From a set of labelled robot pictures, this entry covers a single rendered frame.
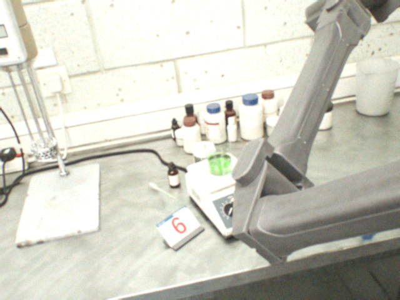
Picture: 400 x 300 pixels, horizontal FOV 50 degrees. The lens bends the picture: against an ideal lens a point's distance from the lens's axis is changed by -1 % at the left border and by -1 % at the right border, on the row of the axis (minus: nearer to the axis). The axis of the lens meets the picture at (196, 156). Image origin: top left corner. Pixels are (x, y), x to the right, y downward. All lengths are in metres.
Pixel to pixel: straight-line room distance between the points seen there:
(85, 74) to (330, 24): 0.81
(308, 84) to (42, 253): 0.70
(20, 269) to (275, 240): 0.67
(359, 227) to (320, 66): 0.32
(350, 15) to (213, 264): 0.54
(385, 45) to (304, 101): 0.97
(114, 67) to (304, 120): 0.83
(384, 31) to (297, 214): 1.17
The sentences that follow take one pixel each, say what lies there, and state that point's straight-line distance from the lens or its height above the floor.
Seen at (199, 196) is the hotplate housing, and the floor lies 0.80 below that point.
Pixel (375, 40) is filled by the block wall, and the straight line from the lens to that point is 1.59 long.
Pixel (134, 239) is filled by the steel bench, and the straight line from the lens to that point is 1.02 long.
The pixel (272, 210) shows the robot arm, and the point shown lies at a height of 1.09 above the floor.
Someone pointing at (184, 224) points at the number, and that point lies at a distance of 1.00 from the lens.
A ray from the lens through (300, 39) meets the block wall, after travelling 1.46.
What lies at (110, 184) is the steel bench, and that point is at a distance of 1.22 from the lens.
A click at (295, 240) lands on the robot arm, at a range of 0.50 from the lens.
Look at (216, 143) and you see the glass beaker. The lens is 1.03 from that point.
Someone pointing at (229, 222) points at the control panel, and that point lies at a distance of 0.96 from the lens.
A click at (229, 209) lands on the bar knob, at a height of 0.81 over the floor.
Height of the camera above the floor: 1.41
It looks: 31 degrees down
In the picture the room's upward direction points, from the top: 7 degrees counter-clockwise
